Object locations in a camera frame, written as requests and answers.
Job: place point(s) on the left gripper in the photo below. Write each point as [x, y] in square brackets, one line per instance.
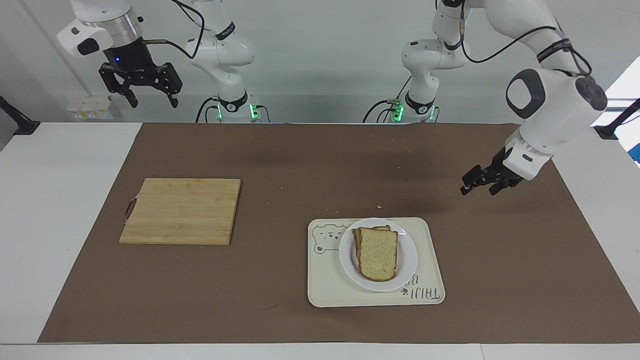
[501, 169]

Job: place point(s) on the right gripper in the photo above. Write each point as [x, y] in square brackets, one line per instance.
[128, 54]

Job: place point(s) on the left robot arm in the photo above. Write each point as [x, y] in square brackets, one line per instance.
[555, 100]

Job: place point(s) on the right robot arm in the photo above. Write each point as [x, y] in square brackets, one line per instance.
[225, 50]

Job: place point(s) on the white round plate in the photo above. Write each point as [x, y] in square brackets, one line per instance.
[407, 260]

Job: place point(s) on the black stand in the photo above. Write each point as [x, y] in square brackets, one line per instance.
[20, 122]
[612, 127]

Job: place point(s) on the bread slice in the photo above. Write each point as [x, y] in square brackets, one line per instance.
[377, 252]
[356, 235]

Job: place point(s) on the wooden cutting board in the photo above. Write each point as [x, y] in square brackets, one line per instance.
[182, 212]

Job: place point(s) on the blue object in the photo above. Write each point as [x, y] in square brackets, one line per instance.
[636, 155]

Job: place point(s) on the cream plastic tray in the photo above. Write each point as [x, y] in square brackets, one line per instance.
[325, 270]

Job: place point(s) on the white wall socket box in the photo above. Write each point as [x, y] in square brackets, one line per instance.
[90, 109]

